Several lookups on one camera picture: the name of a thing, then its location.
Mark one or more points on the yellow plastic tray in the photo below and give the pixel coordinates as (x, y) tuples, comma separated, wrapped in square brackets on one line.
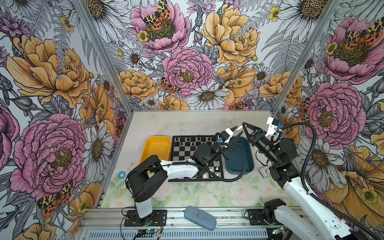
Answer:
[(159, 146)]

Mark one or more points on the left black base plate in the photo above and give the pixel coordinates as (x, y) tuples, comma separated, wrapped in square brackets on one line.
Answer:
[(157, 218)]

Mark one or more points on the teal plastic tray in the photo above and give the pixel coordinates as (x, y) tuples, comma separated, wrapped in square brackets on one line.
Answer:
[(234, 165)]

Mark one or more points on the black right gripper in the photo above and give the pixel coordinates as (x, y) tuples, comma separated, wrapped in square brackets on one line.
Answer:
[(257, 134)]

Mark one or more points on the aluminium front rail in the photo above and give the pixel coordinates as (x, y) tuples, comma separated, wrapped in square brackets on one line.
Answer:
[(281, 215)]

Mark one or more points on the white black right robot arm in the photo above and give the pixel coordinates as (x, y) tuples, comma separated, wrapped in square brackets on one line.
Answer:
[(344, 227)]

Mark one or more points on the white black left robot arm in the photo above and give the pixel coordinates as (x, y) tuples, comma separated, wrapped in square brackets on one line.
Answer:
[(146, 178)]

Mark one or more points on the small white square clock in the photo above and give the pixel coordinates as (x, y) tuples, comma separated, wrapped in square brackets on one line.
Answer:
[(265, 172)]

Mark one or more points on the black white chessboard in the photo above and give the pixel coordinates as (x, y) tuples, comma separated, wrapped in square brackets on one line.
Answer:
[(183, 148)]

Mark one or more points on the grey blue oval pouch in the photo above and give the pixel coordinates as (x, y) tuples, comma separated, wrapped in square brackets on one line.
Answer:
[(200, 218)]

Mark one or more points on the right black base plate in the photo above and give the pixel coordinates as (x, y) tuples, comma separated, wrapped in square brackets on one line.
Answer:
[(256, 217)]

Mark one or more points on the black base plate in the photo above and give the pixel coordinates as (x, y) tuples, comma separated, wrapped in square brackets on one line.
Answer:
[(256, 217), (157, 218)]

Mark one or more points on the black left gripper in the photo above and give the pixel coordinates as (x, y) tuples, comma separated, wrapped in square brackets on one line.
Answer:
[(237, 136)]

